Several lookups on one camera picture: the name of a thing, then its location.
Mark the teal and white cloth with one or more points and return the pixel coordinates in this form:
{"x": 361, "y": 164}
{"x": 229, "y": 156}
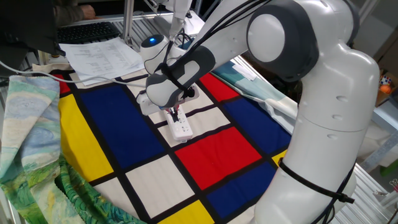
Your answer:
{"x": 267, "y": 93}

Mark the printed paper sheets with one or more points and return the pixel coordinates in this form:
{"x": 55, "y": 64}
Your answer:
{"x": 102, "y": 59}

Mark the colour-block Mondrian tablecloth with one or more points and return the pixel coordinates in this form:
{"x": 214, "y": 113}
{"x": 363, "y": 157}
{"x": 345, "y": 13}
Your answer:
{"x": 121, "y": 124}

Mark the bare person hand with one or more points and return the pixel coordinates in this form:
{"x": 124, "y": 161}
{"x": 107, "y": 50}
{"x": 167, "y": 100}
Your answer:
{"x": 88, "y": 12}

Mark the black keyboard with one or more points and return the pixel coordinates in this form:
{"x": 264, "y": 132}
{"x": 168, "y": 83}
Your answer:
{"x": 87, "y": 31}

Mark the orange ball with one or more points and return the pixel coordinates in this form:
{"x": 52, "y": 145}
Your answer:
{"x": 385, "y": 89}

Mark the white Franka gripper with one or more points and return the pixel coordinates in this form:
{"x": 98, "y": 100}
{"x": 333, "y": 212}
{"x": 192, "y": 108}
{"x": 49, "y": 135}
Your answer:
{"x": 146, "y": 107}

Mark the aluminium frame rail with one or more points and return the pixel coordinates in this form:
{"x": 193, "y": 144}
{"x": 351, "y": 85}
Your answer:
{"x": 102, "y": 19}

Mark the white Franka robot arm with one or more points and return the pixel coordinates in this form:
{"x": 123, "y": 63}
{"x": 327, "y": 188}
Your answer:
{"x": 326, "y": 124}

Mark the white paper tag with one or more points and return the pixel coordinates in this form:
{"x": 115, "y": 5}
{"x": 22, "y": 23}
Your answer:
{"x": 244, "y": 72}

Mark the green plastic item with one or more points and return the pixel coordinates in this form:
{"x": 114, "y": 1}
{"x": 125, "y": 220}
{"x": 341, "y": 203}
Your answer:
{"x": 390, "y": 167}

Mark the upright aluminium frame post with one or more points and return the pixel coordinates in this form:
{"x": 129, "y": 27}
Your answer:
{"x": 128, "y": 21}

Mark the green painted landscape cloth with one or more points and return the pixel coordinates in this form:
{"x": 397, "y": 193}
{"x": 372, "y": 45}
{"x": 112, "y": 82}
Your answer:
{"x": 31, "y": 124}

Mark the white four-socket power strip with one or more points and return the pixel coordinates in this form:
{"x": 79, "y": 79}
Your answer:
{"x": 182, "y": 130}

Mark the Rubik's cube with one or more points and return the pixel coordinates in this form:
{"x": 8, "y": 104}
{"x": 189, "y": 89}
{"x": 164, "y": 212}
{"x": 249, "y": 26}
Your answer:
{"x": 385, "y": 80}

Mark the black monitor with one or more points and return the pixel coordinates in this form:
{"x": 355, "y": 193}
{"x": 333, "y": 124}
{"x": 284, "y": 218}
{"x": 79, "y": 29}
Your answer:
{"x": 25, "y": 25}

